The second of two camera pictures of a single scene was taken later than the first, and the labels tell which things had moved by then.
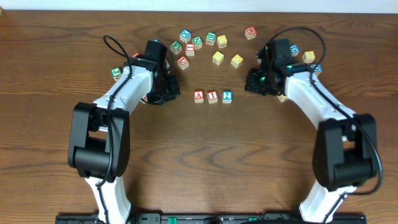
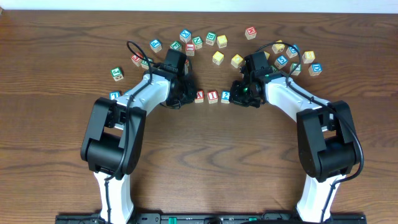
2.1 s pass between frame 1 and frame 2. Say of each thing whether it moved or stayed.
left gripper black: moved
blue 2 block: stayed
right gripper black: moved
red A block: stayed
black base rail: stayed
